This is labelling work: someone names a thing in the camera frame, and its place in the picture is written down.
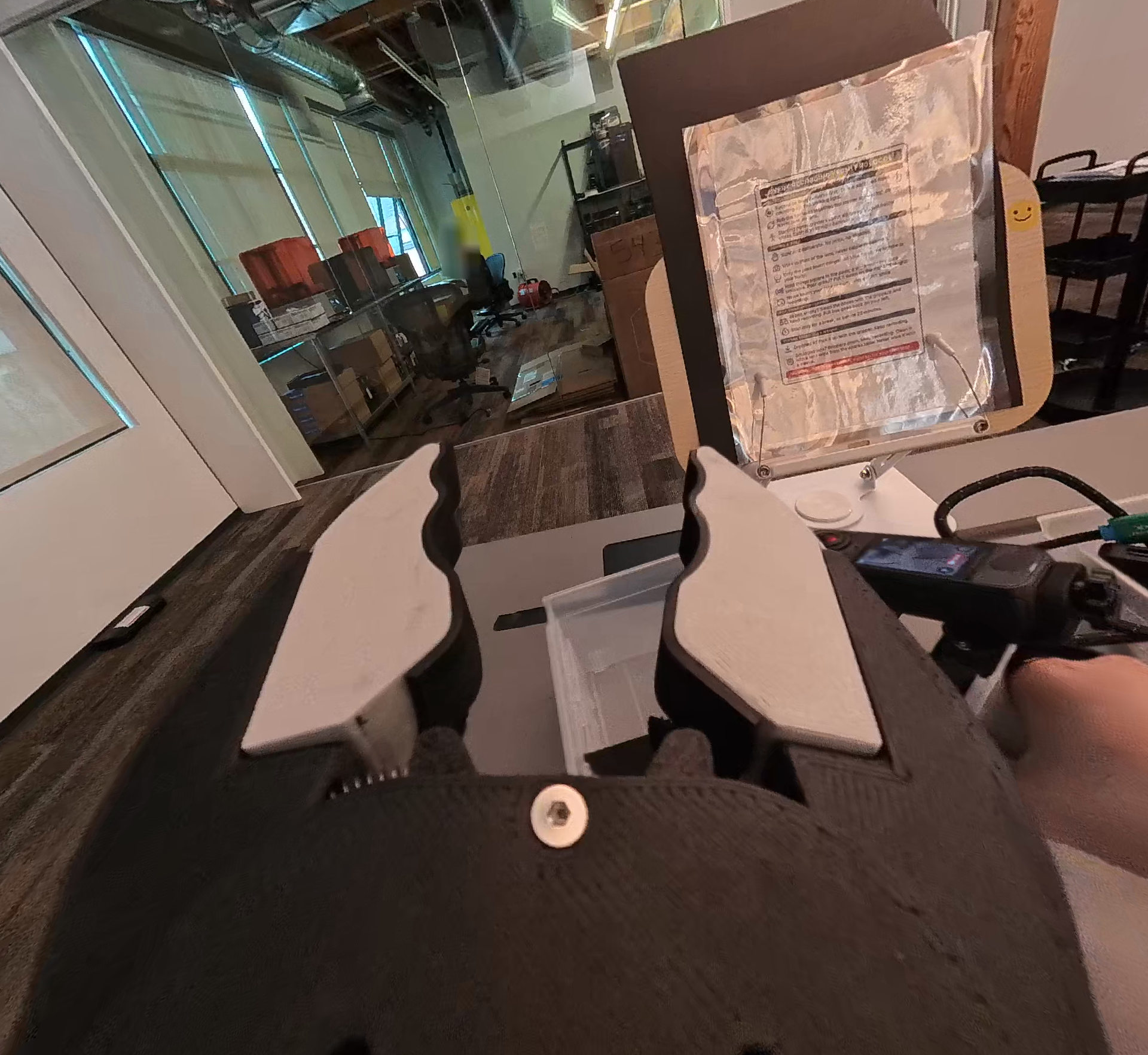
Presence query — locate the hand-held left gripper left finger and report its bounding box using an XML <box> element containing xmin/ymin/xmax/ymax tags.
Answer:
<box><xmin>240</xmin><ymin>440</ymin><xmax>468</xmax><ymax>760</ymax></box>

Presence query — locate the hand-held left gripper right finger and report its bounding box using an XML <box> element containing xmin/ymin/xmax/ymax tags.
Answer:
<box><xmin>657</xmin><ymin>447</ymin><xmax>884</xmax><ymax>755</ymax></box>

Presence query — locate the thick braided black cable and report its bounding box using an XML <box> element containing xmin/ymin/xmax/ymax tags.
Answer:
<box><xmin>933</xmin><ymin>467</ymin><xmax>1148</xmax><ymax>542</ymax></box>

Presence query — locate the clear plastic bin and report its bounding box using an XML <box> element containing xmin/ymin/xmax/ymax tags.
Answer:
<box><xmin>542</xmin><ymin>506</ymin><xmax>1148</xmax><ymax>776</ymax></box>

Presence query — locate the person's right hand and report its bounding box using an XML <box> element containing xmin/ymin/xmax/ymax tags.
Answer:
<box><xmin>1004</xmin><ymin>655</ymin><xmax>1148</xmax><ymax>872</ymax></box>

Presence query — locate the white round puck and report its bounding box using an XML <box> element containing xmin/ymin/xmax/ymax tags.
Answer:
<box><xmin>796</xmin><ymin>490</ymin><xmax>864</xmax><ymax>527</ymax></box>

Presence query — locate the small black device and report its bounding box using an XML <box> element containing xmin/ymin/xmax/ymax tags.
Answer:
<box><xmin>92</xmin><ymin>596</ymin><xmax>167</xmax><ymax>648</ymax></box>

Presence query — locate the black office chair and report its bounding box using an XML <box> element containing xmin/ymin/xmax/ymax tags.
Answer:
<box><xmin>386</xmin><ymin>283</ymin><xmax>512</xmax><ymax>423</ymax></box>

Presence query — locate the black utility cart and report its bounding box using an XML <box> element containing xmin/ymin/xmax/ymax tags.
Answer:
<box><xmin>1031</xmin><ymin>149</ymin><xmax>1148</xmax><ymax>410</ymax></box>

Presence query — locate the brown cardboard box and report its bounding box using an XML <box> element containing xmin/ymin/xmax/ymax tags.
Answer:
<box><xmin>592</xmin><ymin>225</ymin><xmax>665</xmax><ymax>397</ymax></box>

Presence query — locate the blue office chair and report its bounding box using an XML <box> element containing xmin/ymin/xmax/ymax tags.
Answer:
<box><xmin>471</xmin><ymin>252</ymin><xmax>530</xmax><ymax>334</ymax></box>

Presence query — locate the acrylic sign holder wooden board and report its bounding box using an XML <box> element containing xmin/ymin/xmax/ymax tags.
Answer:
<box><xmin>646</xmin><ymin>32</ymin><xmax>1052</xmax><ymax>482</ymax></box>

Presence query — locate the black shelf rack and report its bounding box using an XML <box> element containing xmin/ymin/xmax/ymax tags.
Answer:
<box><xmin>560</xmin><ymin>108</ymin><xmax>651</xmax><ymax>249</ymax></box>

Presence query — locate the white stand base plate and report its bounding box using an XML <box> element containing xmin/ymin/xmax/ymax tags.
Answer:
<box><xmin>770</xmin><ymin>449</ymin><xmax>941</xmax><ymax>536</ymax></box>

